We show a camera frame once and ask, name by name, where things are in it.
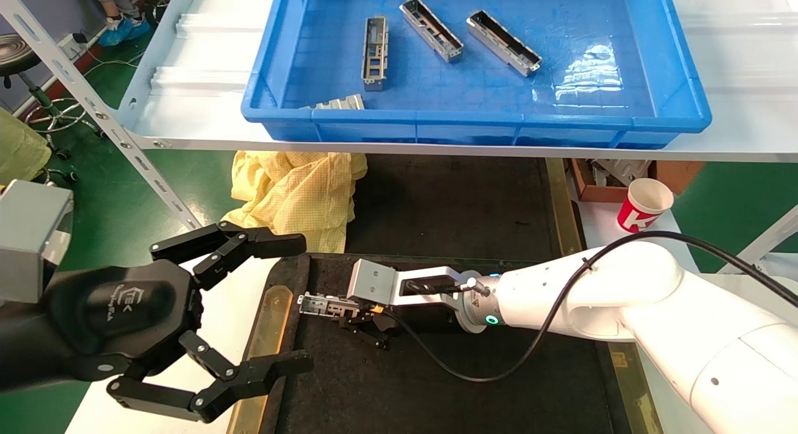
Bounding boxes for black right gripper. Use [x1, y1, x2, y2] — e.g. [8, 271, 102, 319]
[150, 221, 463, 351]

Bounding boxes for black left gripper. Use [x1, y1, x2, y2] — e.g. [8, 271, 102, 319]
[0, 259, 314, 423]

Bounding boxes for grey metal housing part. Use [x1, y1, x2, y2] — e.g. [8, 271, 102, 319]
[400, 0, 465, 64]
[362, 16, 390, 92]
[305, 94, 365, 110]
[297, 292, 362, 317]
[466, 9, 542, 77]

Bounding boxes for black felt container brass strips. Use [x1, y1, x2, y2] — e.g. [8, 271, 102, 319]
[226, 253, 663, 434]
[345, 153, 585, 263]

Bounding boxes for yellow crumpled cloth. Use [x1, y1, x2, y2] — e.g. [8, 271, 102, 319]
[221, 150, 368, 254]

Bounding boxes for blue plastic tray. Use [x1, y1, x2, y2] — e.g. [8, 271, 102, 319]
[241, 0, 713, 149]

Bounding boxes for white metal shelf board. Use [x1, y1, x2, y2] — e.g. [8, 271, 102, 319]
[115, 0, 798, 163]

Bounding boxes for grey metal parts pile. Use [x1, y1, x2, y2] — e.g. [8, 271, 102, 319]
[591, 159, 652, 186]

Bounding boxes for red white paper cup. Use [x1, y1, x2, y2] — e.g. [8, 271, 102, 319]
[617, 177, 675, 234]

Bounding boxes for green cloth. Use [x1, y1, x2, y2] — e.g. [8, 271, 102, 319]
[0, 107, 53, 185]

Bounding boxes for clear plastic film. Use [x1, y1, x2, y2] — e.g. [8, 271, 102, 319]
[554, 42, 625, 109]

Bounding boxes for blue shoe cover foot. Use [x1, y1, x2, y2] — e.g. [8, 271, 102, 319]
[97, 16, 151, 47]

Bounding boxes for brown cardboard box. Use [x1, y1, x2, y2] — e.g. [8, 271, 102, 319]
[569, 158, 706, 203]

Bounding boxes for white power strip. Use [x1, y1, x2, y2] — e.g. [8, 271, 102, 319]
[57, 30, 94, 55]

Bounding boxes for black stool chrome base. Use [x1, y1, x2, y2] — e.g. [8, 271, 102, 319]
[0, 34, 103, 157]

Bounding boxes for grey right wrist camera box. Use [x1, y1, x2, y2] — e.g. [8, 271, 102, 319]
[346, 259, 400, 307]

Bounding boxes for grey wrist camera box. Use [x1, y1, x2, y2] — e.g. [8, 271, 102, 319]
[0, 180, 74, 305]
[346, 259, 400, 307]

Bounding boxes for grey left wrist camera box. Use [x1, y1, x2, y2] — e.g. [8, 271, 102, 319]
[0, 180, 74, 305]

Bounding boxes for white perforated shelf post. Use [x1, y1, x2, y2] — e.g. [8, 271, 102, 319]
[0, 0, 201, 230]

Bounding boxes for white slanted frame bar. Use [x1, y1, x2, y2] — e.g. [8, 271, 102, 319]
[717, 205, 798, 274]

